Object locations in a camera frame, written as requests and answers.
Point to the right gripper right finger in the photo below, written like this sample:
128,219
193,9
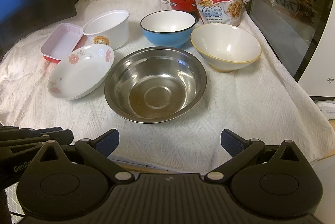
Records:
242,152

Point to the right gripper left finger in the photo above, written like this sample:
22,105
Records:
95,154

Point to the white bowl yellow rim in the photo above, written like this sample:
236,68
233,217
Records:
225,47

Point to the white plastic cup bowl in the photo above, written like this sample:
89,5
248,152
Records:
110,28

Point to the blue enamel bowl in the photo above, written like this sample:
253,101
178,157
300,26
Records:
170,28

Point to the floral white plate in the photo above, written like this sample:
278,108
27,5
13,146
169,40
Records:
81,72

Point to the stainless steel bowl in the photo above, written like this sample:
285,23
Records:
154,85

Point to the white woven tablecloth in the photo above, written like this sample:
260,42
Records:
260,101

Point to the red white rectangular tray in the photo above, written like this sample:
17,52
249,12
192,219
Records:
61,42

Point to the black microwave oven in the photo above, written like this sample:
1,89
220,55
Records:
301,33

